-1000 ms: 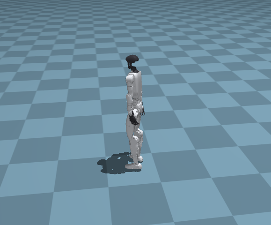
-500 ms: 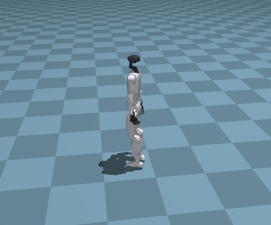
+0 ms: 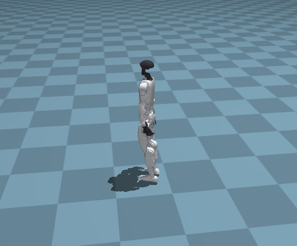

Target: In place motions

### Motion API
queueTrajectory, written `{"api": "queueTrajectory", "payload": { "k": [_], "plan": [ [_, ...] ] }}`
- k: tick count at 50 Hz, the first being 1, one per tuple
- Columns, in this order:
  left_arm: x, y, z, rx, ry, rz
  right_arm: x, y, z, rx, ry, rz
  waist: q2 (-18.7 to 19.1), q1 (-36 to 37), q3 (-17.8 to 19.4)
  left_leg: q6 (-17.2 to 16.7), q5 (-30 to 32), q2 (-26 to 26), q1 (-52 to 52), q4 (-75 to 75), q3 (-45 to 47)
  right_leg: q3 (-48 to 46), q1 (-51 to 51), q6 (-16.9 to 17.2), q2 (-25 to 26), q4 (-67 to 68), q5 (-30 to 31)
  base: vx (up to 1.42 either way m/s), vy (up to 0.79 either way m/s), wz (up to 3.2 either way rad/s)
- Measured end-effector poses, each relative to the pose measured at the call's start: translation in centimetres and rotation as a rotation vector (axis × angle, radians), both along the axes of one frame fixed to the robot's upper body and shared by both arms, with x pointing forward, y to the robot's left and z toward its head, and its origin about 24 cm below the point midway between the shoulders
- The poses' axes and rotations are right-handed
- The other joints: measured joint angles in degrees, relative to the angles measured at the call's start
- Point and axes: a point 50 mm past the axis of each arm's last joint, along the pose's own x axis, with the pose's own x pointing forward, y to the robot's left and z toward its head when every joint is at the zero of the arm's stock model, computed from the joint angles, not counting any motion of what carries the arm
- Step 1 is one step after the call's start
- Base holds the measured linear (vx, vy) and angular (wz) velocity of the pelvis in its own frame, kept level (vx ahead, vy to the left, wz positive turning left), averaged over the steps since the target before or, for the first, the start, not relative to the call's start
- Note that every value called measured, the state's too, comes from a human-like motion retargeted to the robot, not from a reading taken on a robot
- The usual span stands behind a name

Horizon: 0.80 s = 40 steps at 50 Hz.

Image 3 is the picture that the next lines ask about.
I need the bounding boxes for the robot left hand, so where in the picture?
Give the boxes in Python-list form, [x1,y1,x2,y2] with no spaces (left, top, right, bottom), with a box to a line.
[143,121,155,136]

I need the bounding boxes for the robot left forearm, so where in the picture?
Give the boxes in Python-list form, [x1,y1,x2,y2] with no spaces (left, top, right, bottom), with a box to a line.
[138,104,146,127]

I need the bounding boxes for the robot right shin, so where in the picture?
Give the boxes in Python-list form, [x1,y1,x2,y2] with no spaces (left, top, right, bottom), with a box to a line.
[154,141,158,170]

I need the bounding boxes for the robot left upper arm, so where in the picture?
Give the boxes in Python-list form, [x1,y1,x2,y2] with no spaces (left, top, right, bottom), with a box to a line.
[137,83,148,108]

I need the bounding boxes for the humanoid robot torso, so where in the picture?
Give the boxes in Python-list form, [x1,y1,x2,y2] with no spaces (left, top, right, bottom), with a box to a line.
[138,77,155,124]

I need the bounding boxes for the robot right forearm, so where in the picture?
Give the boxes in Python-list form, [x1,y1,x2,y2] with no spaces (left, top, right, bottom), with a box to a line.
[151,97,155,112]

